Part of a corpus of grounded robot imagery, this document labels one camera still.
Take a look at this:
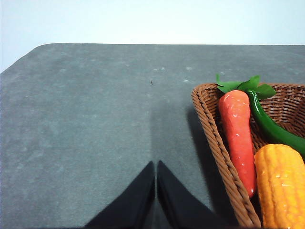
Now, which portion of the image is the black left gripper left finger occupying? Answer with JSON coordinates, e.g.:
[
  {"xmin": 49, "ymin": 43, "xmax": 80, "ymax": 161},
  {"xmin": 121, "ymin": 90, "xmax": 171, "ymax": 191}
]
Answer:
[{"xmin": 86, "ymin": 161, "xmax": 156, "ymax": 229}]

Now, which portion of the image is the yellow toy corn cob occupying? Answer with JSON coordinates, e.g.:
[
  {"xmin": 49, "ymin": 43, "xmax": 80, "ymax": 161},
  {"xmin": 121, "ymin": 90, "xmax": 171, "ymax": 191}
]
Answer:
[{"xmin": 254, "ymin": 144, "xmax": 305, "ymax": 229}]

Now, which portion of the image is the orange toy carrot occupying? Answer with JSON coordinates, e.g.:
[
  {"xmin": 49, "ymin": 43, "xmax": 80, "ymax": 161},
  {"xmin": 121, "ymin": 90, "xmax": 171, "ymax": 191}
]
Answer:
[{"xmin": 215, "ymin": 75, "xmax": 276, "ymax": 198}]

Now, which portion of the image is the green toy chili pepper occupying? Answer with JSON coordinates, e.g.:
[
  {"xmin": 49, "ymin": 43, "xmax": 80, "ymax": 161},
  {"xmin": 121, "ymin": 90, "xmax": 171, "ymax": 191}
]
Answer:
[{"xmin": 248, "ymin": 90, "xmax": 305, "ymax": 157}]

